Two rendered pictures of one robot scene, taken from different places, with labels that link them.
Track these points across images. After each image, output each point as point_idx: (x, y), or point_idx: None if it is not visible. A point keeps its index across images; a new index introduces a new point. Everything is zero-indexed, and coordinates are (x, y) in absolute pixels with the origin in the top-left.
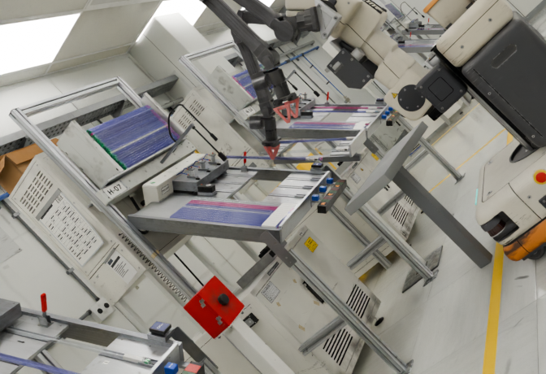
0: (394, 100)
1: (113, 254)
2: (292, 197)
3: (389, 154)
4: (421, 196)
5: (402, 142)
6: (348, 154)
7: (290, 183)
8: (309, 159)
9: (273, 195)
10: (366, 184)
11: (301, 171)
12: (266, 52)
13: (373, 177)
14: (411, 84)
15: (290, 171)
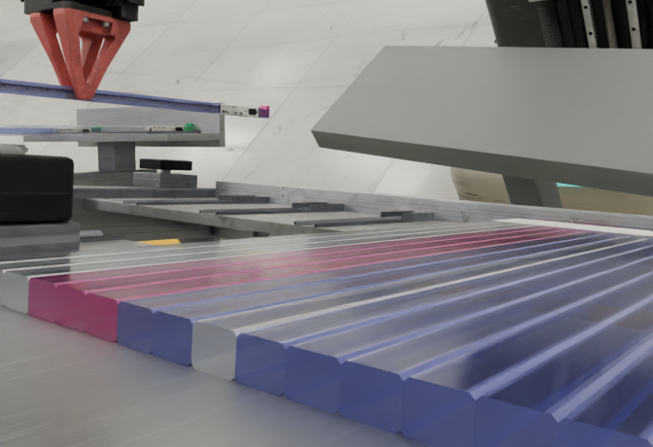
0: None
1: None
2: (395, 222)
3: (429, 101)
4: (555, 190)
5: (442, 70)
6: (219, 138)
7: (210, 208)
8: (231, 111)
9: (337, 223)
10: (641, 119)
11: (123, 190)
12: None
13: (609, 107)
14: None
15: (79, 189)
